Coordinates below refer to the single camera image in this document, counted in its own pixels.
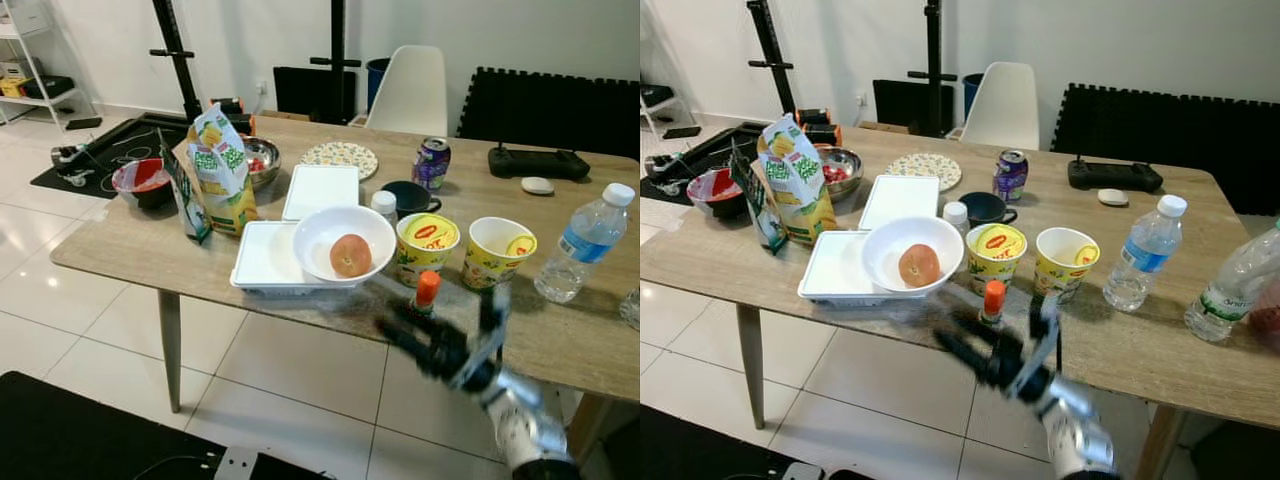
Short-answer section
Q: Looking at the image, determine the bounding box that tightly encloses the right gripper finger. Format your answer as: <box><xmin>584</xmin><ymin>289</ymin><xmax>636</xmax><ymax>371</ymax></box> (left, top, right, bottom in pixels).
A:
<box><xmin>1034</xmin><ymin>293</ymin><xmax>1062</xmax><ymax>343</ymax></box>
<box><xmin>480</xmin><ymin>284</ymin><xmax>509</xmax><ymax>336</ymax></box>
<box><xmin>935</xmin><ymin>320</ymin><xmax>999</xmax><ymax>361</ymax></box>
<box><xmin>376</xmin><ymin>312</ymin><xmax>441</xmax><ymax>351</ymax></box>

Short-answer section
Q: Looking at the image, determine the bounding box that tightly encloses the small orange-capped bottle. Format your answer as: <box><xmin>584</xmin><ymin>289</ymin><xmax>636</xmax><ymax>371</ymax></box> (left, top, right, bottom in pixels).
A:
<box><xmin>980</xmin><ymin>279</ymin><xmax>1007</xmax><ymax>327</ymax></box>
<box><xmin>413</xmin><ymin>270</ymin><xmax>442</xmax><ymax>317</ymax></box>

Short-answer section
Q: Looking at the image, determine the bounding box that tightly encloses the open yellow noodle cup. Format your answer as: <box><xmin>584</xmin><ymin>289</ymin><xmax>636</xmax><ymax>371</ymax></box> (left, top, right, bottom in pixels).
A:
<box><xmin>463</xmin><ymin>216</ymin><xmax>538</xmax><ymax>291</ymax></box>
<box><xmin>1035</xmin><ymin>227</ymin><xmax>1101</xmax><ymax>304</ymax></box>

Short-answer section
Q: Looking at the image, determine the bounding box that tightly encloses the sealed yellow noodle cup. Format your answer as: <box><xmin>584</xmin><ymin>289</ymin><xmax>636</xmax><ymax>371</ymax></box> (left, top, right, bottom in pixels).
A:
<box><xmin>965</xmin><ymin>223</ymin><xmax>1028</xmax><ymax>296</ymax></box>
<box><xmin>394</xmin><ymin>213</ymin><xmax>461</xmax><ymax>289</ymax></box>

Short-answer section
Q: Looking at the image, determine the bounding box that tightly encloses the reddish round apple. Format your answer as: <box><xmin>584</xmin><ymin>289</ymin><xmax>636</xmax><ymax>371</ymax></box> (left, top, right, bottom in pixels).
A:
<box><xmin>898</xmin><ymin>244</ymin><xmax>941</xmax><ymax>288</ymax></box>
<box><xmin>330</xmin><ymin>234</ymin><xmax>373</xmax><ymax>279</ymax></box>

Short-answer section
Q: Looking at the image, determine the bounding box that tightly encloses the light wooden dining table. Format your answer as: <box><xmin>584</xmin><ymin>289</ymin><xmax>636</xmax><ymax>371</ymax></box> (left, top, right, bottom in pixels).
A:
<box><xmin>50</xmin><ymin>113</ymin><xmax>641</xmax><ymax>466</ymax></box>
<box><xmin>640</xmin><ymin>122</ymin><xmax>1280</xmax><ymax>480</ymax></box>

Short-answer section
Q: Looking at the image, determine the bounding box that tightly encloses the blue-label clear water bottle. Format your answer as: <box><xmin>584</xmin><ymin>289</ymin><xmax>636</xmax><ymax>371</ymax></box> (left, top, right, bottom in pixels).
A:
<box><xmin>1103</xmin><ymin>194</ymin><xmax>1188</xmax><ymax>312</ymax></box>
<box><xmin>534</xmin><ymin>183</ymin><xmax>637</xmax><ymax>304</ymax></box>

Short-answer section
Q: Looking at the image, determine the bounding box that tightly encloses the deep white bowl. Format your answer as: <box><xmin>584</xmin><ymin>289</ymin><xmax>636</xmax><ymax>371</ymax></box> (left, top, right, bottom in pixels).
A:
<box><xmin>862</xmin><ymin>215</ymin><xmax>966</xmax><ymax>294</ymax></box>
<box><xmin>293</xmin><ymin>205</ymin><xmax>398</xmax><ymax>288</ymax></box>

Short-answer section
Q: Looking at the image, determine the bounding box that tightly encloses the black mug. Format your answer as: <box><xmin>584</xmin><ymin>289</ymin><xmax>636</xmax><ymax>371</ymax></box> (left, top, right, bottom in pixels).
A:
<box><xmin>958</xmin><ymin>191</ymin><xmax>1018</xmax><ymax>229</ymax></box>
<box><xmin>381</xmin><ymin>180</ymin><xmax>442</xmax><ymax>220</ymax></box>

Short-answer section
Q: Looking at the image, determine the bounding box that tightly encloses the purple drink can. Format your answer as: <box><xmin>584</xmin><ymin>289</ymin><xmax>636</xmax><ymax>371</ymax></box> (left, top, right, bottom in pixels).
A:
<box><xmin>992</xmin><ymin>149</ymin><xmax>1030</xmax><ymax>204</ymax></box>
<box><xmin>412</xmin><ymin>137</ymin><xmax>452</xmax><ymax>193</ymax></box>

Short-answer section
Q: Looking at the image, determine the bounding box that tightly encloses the white square food container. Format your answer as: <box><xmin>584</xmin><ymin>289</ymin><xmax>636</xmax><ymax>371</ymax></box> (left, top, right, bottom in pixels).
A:
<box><xmin>230</xmin><ymin>220</ymin><xmax>331</xmax><ymax>297</ymax></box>
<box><xmin>797</xmin><ymin>230</ymin><xmax>891</xmax><ymax>306</ymax></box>

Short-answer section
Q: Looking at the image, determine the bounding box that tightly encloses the black game controller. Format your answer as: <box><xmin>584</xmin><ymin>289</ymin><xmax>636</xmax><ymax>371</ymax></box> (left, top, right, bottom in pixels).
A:
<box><xmin>487</xmin><ymin>143</ymin><xmax>592</xmax><ymax>182</ymax></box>
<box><xmin>1067</xmin><ymin>155</ymin><xmax>1165</xmax><ymax>194</ymax></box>

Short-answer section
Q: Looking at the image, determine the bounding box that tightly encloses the white square container lid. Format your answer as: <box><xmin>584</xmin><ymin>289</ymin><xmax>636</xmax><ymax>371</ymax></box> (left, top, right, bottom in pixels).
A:
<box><xmin>282</xmin><ymin>164</ymin><xmax>361</xmax><ymax>222</ymax></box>
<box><xmin>858</xmin><ymin>175</ymin><xmax>941</xmax><ymax>232</ymax></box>

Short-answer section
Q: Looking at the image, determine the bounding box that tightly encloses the patterned round plate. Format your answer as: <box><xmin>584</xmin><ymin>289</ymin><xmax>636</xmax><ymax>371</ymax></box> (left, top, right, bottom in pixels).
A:
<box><xmin>300</xmin><ymin>141</ymin><xmax>380</xmax><ymax>181</ymax></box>
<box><xmin>884</xmin><ymin>152</ymin><xmax>963</xmax><ymax>192</ymax></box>

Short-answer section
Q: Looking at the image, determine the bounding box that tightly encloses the metal bowl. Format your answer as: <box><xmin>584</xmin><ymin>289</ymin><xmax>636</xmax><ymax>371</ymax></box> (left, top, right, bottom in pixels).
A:
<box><xmin>815</xmin><ymin>146</ymin><xmax>865</xmax><ymax>203</ymax></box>
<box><xmin>240</xmin><ymin>136</ymin><xmax>282</xmax><ymax>191</ymax></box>

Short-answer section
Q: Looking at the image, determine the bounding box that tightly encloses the black foam mat panel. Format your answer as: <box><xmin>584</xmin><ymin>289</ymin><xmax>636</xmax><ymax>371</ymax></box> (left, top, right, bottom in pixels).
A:
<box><xmin>1050</xmin><ymin>83</ymin><xmax>1280</xmax><ymax>216</ymax></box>
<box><xmin>457</xmin><ymin>67</ymin><xmax>641</xmax><ymax>161</ymax></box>

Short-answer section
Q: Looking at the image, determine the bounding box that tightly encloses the white chair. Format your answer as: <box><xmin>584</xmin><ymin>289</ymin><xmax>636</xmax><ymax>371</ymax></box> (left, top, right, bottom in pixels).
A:
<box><xmin>945</xmin><ymin>62</ymin><xmax>1041</xmax><ymax>151</ymax></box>
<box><xmin>350</xmin><ymin>45</ymin><xmax>449</xmax><ymax>138</ymax></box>

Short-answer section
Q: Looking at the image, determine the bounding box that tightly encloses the green yellow snack bag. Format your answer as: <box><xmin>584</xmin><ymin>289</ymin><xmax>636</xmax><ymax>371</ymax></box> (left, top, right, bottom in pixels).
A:
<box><xmin>757</xmin><ymin>113</ymin><xmax>839</xmax><ymax>246</ymax></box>
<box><xmin>186</xmin><ymin>103</ymin><xmax>259</xmax><ymax>238</ymax></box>

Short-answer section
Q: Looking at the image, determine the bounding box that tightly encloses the grey wheeled device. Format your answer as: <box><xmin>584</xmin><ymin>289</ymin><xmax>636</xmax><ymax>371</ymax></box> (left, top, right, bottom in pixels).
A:
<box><xmin>645</xmin><ymin>152</ymin><xmax>691</xmax><ymax>196</ymax></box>
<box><xmin>50</xmin><ymin>143</ymin><xmax>96</xmax><ymax>188</ymax></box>

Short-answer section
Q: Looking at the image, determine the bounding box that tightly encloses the dark slim snack pack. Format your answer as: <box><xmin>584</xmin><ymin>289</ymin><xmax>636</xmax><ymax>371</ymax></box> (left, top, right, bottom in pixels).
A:
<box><xmin>730</xmin><ymin>150</ymin><xmax>788</xmax><ymax>254</ymax></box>
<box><xmin>160</xmin><ymin>143</ymin><xmax>213</xmax><ymax>244</ymax></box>

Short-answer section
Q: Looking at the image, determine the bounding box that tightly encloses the black flat panel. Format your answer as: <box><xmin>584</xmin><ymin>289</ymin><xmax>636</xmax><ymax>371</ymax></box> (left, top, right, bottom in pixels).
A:
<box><xmin>873</xmin><ymin>79</ymin><xmax>956</xmax><ymax>136</ymax></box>
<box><xmin>273</xmin><ymin>66</ymin><xmax>358</xmax><ymax>124</ymax></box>

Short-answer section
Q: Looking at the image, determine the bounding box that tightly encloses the red white bowl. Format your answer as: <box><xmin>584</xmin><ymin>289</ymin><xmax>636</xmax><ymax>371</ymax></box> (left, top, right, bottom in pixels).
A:
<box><xmin>111</xmin><ymin>157</ymin><xmax>173</xmax><ymax>211</ymax></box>
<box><xmin>686</xmin><ymin>167</ymin><xmax>746</xmax><ymax>220</ymax></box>

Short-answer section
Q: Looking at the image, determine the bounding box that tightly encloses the black orange device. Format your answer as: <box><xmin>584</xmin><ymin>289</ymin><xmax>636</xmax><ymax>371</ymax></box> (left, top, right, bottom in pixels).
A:
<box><xmin>795</xmin><ymin>108</ymin><xmax>843</xmax><ymax>146</ymax></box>
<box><xmin>210</xmin><ymin>97</ymin><xmax>256</xmax><ymax>136</ymax></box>

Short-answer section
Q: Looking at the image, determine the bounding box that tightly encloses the white shelf rack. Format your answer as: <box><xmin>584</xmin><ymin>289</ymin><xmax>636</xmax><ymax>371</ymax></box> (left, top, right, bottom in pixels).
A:
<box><xmin>0</xmin><ymin>0</ymin><xmax>96</xmax><ymax>131</ymax></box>
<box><xmin>640</xmin><ymin>85</ymin><xmax>701</xmax><ymax>136</ymax></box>

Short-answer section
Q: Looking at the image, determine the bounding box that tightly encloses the plain black floor mat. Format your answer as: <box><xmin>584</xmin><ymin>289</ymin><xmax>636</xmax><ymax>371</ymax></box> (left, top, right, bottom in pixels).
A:
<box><xmin>0</xmin><ymin>371</ymin><xmax>331</xmax><ymax>480</ymax></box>
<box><xmin>640</xmin><ymin>405</ymin><xmax>871</xmax><ymax>480</ymax></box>

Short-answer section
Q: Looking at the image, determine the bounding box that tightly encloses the black mat with white lines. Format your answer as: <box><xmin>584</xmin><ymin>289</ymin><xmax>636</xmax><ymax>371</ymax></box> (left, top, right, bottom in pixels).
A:
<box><xmin>660</xmin><ymin>122</ymin><xmax>766</xmax><ymax>206</ymax></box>
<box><xmin>30</xmin><ymin>112</ymin><xmax>191</xmax><ymax>199</ymax></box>

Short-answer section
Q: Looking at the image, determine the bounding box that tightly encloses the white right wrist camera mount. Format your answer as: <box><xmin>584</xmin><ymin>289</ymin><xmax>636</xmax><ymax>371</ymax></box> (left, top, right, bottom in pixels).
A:
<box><xmin>1014</xmin><ymin>322</ymin><xmax>1063</xmax><ymax>401</ymax></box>
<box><xmin>458</xmin><ymin>316</ymin><xmax>509</xmax><ymax>393</ymax></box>

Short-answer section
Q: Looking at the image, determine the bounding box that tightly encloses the black upright stand post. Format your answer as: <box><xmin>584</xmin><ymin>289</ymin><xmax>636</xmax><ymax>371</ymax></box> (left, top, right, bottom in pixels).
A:
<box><xmin>907</xmin><ymin>0</ymin><xmax>958</xmax><ymax>138</ymax></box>
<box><xmin>310</xmin><ymin>0</ymin><xmax>363</xmax><ymax>126</ymax></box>

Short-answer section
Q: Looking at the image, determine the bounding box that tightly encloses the black slanted stand post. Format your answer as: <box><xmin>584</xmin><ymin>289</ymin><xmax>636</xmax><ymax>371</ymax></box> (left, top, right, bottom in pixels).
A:
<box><xmin>150</xmin><ymin>0</ymin><xmax>206</xmax><ymax>123</ymax></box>
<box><xmin>745</xmin><ymin>0</ymin><xmax>801</xmax><ymax>116</ymax></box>

